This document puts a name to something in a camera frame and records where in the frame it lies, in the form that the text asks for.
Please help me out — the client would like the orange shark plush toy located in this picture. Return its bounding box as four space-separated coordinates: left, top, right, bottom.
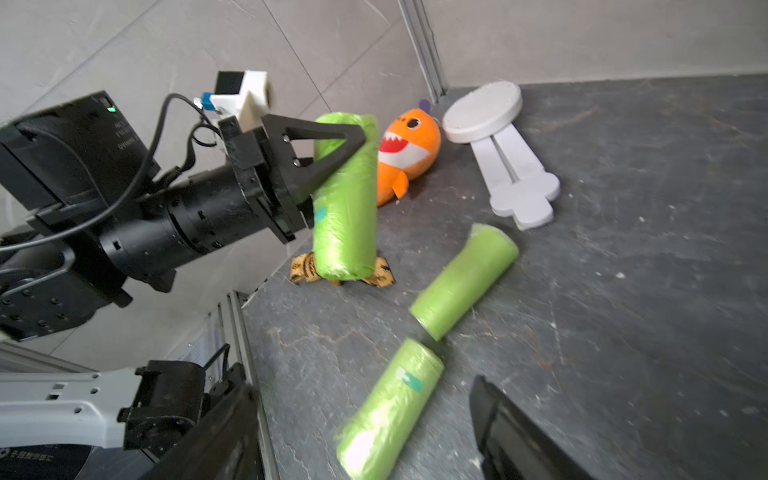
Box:
377 100 442 206

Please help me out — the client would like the green roll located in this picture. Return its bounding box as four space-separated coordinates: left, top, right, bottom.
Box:
410 223 519 341
313 112 379 267
337 338 444 479

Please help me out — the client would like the white folding stand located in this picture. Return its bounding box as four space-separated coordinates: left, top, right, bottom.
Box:
442 81 561 231

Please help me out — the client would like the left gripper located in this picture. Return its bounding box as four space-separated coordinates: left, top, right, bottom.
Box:
218 114 366 243

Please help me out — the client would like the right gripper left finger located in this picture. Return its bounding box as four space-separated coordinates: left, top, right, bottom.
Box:
143 384 264 480

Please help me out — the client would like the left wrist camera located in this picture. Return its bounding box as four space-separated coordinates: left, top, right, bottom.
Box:
193 70 272 131

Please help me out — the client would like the tiger striped small toy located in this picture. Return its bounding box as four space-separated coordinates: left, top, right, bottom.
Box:
289 251 396 288

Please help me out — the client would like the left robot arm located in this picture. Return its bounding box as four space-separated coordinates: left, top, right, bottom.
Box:
1 91 366 341

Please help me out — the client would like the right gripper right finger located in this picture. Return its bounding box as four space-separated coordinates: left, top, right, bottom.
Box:
469 375 592 480

